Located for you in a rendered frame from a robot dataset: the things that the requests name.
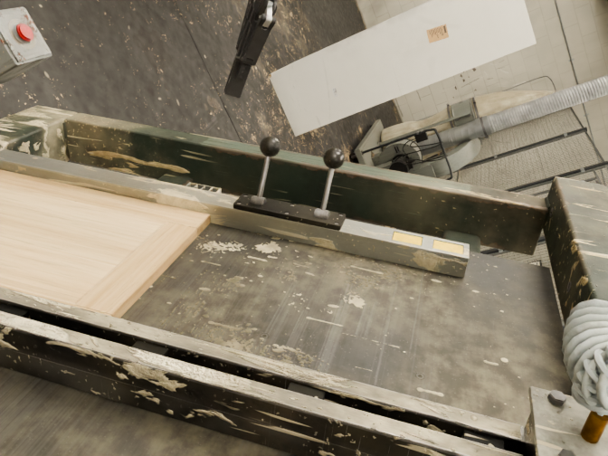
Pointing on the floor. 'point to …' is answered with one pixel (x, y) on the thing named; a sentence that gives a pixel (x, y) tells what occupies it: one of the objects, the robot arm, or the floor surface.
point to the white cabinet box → (399, 58)
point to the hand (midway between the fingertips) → (237, 77)
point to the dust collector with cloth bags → (438, 136)
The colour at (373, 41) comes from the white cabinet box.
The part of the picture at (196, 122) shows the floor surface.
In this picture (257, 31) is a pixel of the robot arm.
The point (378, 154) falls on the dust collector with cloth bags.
